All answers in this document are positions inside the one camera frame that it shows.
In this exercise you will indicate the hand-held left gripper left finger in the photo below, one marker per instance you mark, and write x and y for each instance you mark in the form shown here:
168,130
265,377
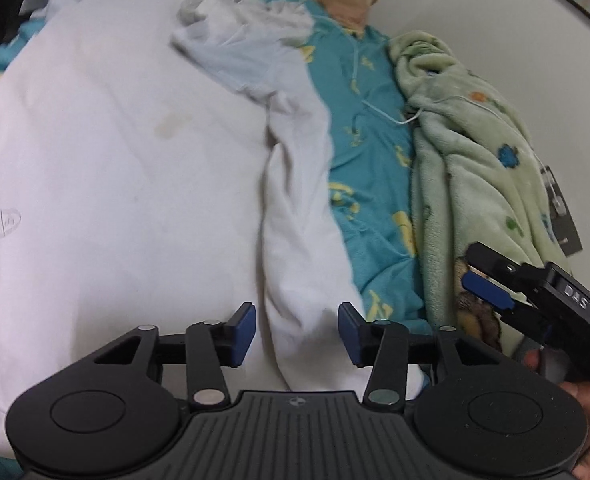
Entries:
245,334

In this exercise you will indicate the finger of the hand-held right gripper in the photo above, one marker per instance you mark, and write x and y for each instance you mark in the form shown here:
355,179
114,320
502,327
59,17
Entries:
485,290
497,260

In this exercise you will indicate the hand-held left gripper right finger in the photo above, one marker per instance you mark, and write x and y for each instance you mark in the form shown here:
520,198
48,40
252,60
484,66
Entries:
349,334

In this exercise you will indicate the white t-shirt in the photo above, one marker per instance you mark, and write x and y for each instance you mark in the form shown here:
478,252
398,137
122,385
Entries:
125,170

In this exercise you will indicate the black rectangular tag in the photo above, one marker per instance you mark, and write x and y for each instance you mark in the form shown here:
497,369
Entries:
562,215

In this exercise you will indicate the green fleece blanket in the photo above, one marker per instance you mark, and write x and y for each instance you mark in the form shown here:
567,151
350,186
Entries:
475,170

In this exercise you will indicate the teal printed bedsheet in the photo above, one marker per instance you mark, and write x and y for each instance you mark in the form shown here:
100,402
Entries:
370,160

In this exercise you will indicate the dark cloth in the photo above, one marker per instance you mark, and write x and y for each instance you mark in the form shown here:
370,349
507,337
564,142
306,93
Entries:
5,0

